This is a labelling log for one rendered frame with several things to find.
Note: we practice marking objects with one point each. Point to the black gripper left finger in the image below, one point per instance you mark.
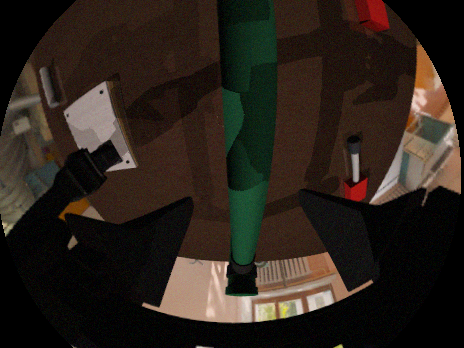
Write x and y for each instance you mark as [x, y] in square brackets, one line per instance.
[143, 250]

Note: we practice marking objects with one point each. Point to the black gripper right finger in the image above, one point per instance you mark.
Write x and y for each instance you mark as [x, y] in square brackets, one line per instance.
[356, 233]

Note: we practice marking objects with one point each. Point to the white cylinder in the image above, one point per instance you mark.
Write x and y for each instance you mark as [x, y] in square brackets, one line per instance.
[48, 88]

